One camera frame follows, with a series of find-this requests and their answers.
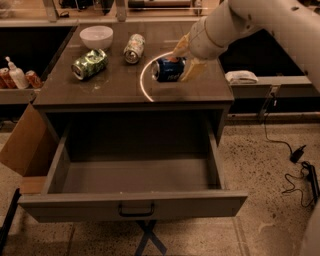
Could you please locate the blue pepsi can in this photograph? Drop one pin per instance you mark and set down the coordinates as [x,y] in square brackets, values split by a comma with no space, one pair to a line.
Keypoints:
[167,69]

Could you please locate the folded white cloth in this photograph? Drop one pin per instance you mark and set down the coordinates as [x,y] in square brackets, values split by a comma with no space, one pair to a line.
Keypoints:
[241,77]

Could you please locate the brown cardboard box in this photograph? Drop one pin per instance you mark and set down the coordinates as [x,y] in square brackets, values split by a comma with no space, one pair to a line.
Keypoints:
[30,148]

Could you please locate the black drawer handle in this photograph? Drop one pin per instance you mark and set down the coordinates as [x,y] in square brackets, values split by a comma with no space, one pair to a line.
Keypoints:
[136,212]

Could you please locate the pale green soda can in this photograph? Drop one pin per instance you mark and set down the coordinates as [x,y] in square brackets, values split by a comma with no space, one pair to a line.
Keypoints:
[134,49]

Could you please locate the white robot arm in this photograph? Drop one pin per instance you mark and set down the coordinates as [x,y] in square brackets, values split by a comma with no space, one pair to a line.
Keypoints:
[293,26]

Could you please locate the grey open drawer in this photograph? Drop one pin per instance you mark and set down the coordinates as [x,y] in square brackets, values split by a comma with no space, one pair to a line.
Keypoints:
[95,170]

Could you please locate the black power strip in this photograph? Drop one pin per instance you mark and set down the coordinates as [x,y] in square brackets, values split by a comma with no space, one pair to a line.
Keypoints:
[312,178]

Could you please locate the black power adapter with cable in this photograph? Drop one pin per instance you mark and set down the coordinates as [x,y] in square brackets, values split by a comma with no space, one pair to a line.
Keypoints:
[294,157]

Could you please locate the red can at edge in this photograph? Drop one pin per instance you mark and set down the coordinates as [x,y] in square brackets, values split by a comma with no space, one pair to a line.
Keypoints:
[5,79]

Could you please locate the white pump bottle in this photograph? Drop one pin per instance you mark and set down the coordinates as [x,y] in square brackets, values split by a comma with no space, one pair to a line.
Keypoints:
[17,75]

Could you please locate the grey counter cabinet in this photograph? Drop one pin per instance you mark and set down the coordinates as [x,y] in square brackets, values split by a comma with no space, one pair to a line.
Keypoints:
[130,87]

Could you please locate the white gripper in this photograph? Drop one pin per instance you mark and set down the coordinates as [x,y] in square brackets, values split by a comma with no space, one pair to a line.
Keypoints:
[199,39]

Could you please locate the red soda can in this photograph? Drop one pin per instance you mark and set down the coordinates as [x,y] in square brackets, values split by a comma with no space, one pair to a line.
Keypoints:
[33,79]

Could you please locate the crushed green soda can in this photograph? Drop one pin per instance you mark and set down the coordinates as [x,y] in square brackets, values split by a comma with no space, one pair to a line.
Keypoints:
[89,64]

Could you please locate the white bowl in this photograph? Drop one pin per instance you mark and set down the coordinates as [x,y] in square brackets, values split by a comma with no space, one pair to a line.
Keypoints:
[97,37]

